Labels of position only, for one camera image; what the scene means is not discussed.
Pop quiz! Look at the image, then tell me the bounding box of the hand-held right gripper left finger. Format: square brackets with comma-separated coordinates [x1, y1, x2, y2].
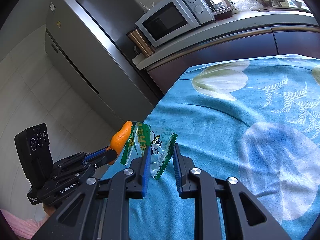
[31, 144, 152, 240]

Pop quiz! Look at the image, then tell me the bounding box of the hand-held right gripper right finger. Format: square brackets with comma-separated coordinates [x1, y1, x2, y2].
[173, 142, 292, 240]

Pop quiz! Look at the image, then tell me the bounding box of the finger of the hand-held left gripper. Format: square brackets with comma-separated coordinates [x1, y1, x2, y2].
[92, 151, 118, 169]
[84, 146, 113, 163]

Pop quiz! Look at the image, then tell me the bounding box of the clear green-edged snack wrapper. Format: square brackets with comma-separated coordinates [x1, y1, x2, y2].
[119, 122, 178, 180]

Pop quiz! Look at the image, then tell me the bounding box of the person's left forearm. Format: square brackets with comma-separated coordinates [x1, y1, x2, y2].
[0, 204, 59, 240]

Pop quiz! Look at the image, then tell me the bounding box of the blue floral tablecloth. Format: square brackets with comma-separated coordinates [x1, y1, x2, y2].
[100, 54, 320, 240]

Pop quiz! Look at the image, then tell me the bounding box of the grey refrigerator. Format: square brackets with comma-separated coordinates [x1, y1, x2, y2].
[44, 0, 165, 110]

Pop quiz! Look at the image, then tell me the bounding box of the bronze thermos mug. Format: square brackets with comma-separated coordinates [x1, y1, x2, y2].
[126, 28, 155, 57]

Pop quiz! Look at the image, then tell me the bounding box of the kitchen counter with cabinets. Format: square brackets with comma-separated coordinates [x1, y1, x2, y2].
[131, 5, 320, 100]

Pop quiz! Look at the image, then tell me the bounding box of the white microwave oven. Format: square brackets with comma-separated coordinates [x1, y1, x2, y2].
[135, 0, 214, 48]

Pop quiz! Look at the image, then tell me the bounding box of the small white rack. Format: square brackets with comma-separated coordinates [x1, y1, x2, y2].
[139, 1, 154, 13]

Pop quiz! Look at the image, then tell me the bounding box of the dark red lidded bowl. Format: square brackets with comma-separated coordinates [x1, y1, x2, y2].
[214, 7, 234, 20]

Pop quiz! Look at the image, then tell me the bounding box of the clear plastic bag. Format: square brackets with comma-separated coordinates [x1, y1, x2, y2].
[232, 0, 263, 12]

